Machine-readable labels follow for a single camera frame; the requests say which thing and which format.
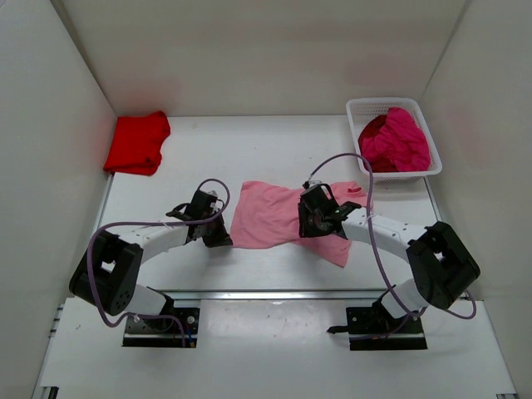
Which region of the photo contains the light pink polo shirt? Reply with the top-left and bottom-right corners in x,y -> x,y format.
230,180 -> 351,268

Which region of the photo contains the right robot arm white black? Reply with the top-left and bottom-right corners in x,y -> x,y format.
298,182 -> 480,333

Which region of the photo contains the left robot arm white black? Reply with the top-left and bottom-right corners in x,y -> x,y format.
69,190 -> 233,331

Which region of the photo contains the dark red t shirt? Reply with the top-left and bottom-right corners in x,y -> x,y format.
358,115 -> 387,146

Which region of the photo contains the magenta t shirt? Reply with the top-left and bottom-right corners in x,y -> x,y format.
360,107 -> 431,173

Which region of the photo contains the folded red t shirt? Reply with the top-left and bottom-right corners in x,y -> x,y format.
103,111 -> 170,176

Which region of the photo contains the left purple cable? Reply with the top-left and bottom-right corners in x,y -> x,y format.
86,178 -> 232,348

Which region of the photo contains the purple cable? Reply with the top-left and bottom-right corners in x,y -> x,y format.
302,152 -> 477,342
86,178 -> 232,348

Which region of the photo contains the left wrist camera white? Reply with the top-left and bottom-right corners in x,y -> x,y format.
208,190 -> 225,213

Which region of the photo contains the aluminium rail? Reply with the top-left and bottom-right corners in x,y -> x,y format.
164,289 -> 385,301

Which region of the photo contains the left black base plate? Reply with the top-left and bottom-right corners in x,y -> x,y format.
122,306 -> 200,349

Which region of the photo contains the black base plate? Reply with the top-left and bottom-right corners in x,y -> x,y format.
327,307 -> 428,351
122,306 -> 200,349

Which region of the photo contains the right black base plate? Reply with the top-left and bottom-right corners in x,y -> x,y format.
327,307 -> 428,351

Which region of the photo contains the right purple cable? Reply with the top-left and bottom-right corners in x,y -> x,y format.
302,152 -> 477,342

